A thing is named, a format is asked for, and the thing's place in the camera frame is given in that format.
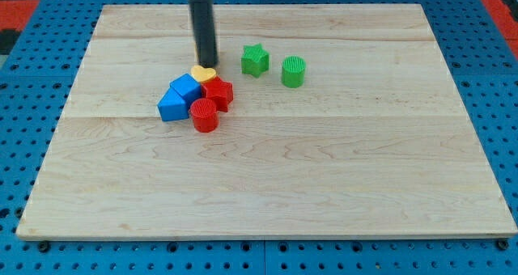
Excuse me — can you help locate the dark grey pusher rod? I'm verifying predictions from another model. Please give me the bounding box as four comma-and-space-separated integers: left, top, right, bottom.
189, 0, 219, 68

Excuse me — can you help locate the yellow heart block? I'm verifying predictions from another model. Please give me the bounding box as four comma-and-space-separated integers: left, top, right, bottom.
190, 65, 217, 84

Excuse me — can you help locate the light wooden board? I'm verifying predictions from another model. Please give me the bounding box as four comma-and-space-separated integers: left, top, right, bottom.
16, 4, 517, 241

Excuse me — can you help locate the green star block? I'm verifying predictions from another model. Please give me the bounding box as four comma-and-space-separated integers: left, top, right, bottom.
241, 44, 270, 78

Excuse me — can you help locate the blue cube block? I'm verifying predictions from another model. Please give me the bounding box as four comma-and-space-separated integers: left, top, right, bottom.
170, 74, 202, 108

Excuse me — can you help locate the red star block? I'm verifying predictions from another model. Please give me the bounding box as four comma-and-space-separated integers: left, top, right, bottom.
202, 76, 234, 112

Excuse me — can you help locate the blue triangular prism block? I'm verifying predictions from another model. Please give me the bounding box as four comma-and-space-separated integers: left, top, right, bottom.
157, 88, 189, 122

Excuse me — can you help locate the red cylinder block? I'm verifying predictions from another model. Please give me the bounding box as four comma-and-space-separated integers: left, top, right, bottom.
189, 98, 219, 133

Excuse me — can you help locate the green cylinder block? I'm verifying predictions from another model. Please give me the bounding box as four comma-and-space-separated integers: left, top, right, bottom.
281, 56, 306, 88

